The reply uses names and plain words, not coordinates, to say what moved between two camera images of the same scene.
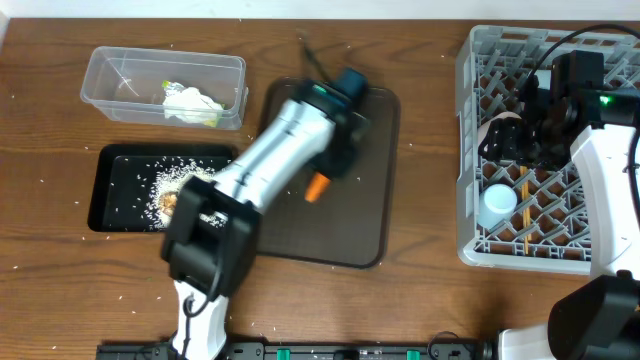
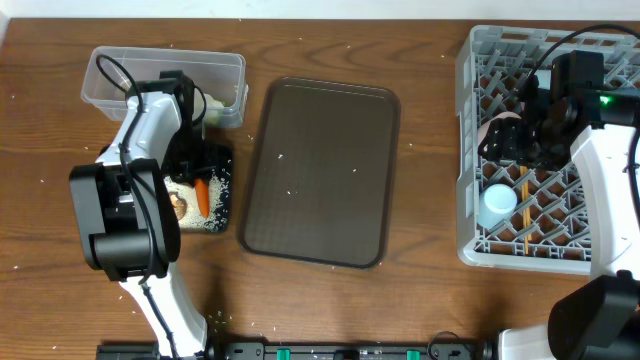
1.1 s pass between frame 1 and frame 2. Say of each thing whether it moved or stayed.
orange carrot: moved
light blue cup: stayed
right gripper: stayed
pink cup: stayed
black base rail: stayed
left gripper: moved
